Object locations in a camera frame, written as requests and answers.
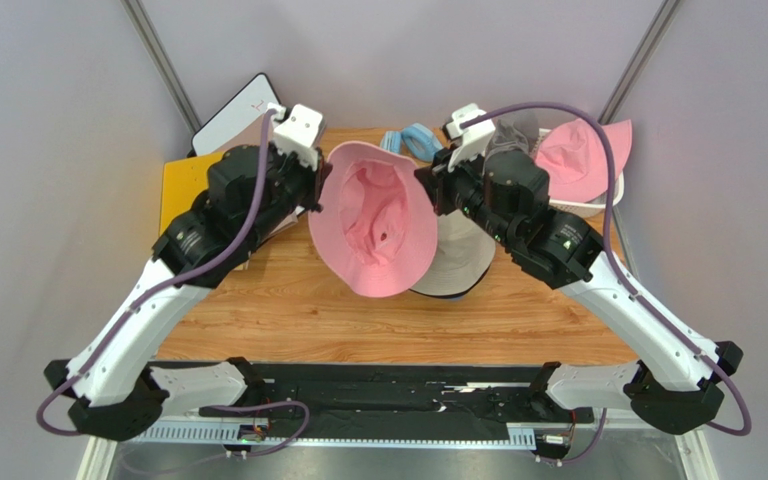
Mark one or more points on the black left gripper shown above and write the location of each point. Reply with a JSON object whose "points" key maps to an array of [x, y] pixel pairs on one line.
{"points": [[315, 178]]}

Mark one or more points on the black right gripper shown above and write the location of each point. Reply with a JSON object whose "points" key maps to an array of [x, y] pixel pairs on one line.
{"points": [[441, 184]]}

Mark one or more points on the beige bucket hat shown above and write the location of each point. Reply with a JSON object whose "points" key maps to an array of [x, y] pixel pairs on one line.
{"points": [[464, 251]]}

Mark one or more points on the pink and beige reversible hat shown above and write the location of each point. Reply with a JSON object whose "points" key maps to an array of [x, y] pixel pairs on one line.
{"points": [[377, 230]]}

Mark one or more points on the black bucket hat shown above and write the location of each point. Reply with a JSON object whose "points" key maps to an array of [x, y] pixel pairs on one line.
{"points": [[462, 293]]}

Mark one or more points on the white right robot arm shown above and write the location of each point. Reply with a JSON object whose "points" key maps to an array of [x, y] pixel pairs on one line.
{"points": [[678, 381]]}

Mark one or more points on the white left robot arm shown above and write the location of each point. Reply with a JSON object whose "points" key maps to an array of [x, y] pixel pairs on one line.
{"points": [[116, 390]]}

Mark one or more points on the light blue headphones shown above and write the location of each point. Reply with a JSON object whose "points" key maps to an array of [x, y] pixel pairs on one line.
{"points": [[416, 139]]}

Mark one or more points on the pink brown folder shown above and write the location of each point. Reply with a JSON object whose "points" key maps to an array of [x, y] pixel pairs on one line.
{"points": [[284, 223]]}

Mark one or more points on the grey hat in basket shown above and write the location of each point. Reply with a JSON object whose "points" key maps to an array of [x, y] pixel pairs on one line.
{"points": [[514, 131]]}

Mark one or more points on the yellow binder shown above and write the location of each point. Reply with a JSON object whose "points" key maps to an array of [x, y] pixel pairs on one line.
{"points": [[183, 180]]}

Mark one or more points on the white perforated plastic basket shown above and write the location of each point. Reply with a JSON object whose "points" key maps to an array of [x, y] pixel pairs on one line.
{"points": [[590, 203]]}

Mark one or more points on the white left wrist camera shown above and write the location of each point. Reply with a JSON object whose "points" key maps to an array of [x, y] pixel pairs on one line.
{"points": [[298, 129]]}

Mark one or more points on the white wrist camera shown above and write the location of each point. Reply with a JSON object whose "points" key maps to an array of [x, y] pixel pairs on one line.
{"points": [[298, 129], [470, 132]]}

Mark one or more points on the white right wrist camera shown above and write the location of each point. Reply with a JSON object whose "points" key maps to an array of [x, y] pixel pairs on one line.
{"points": [[470, 132]]}

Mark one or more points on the white board black frame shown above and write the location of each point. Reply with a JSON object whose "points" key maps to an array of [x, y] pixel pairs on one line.
{"points": [[239, 121]]}

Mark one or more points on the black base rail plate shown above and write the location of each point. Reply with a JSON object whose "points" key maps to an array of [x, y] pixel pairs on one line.
{"points": [[402, 402]]}

